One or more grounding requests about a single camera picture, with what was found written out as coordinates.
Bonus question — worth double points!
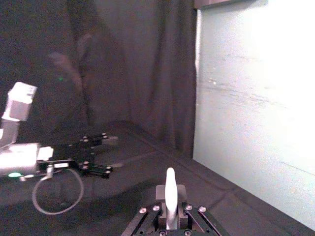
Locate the black table cloth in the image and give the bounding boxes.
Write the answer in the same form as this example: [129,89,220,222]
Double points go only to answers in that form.
[0,119,315,236]

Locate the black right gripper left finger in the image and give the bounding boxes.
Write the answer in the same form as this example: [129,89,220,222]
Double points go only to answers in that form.
[120,184,168,236]

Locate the black curtain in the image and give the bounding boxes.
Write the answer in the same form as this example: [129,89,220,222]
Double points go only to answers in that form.
[0,0,198,159]

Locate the white plastic spoon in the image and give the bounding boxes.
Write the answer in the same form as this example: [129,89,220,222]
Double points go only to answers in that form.
[164,167,179,231]

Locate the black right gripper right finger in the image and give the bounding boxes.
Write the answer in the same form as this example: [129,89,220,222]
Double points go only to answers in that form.
[176,184,223,236]

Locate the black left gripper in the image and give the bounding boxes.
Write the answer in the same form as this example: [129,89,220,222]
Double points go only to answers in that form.
[37,132,124,179]

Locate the thin grey gripper cable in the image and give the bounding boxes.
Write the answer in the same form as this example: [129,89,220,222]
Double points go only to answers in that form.
[31,164,85,215]

